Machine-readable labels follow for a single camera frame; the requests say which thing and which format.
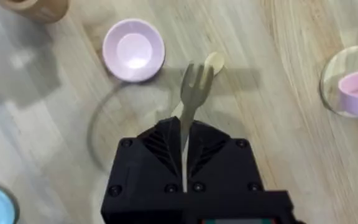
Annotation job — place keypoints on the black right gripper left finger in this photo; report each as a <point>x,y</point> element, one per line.
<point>149,165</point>

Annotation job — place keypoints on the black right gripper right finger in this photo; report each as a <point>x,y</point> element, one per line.
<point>221,165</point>

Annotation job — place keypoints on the clear glass plate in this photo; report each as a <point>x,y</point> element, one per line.
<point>337,71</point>

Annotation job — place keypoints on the wooden fork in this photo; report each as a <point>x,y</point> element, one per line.
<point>193,90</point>

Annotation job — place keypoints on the wooden spoon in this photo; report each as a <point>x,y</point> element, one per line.
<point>213,63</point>

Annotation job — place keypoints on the pink bowl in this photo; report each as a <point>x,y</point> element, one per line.
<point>133,50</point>

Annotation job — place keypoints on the tan cup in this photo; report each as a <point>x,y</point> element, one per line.
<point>36,8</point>

